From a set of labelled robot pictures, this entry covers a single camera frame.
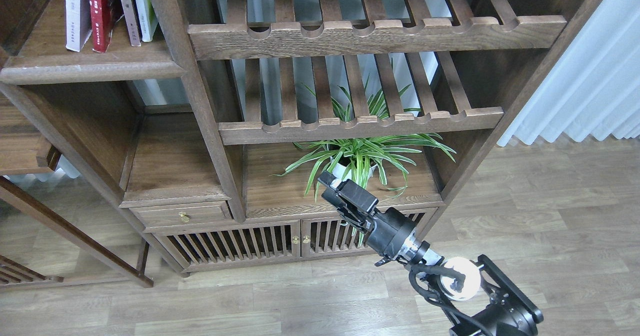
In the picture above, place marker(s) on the white pleated curtain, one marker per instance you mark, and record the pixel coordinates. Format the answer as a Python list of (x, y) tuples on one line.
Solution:
[(594, 88)]

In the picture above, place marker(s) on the red rescue guide book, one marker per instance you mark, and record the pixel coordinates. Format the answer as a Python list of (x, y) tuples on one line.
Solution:
[(104, 14)]

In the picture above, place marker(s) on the white green upright book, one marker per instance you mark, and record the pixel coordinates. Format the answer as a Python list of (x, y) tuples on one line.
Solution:
[(147, 19)]

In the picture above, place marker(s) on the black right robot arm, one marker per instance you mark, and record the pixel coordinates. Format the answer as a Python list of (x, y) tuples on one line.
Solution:
[(476, 296)]

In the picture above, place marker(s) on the pale lilac white book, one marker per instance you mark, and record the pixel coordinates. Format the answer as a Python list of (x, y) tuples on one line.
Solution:
[(78, 24)]

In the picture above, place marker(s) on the white plant pot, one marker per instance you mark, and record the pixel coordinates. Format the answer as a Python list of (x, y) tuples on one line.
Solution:
[(348, 169)]

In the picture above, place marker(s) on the brass drawer knob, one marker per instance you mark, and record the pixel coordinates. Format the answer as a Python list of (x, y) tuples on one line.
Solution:
[(184, 217)]

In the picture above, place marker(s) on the green spider plant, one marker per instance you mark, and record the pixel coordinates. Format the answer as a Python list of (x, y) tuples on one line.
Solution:
[(325, 154)]

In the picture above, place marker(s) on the dark wooden bookshelf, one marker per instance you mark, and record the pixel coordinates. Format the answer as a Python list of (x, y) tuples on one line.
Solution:
[(203, 118)]

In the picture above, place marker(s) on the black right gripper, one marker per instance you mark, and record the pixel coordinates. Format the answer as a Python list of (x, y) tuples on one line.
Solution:
[(391, 234)]

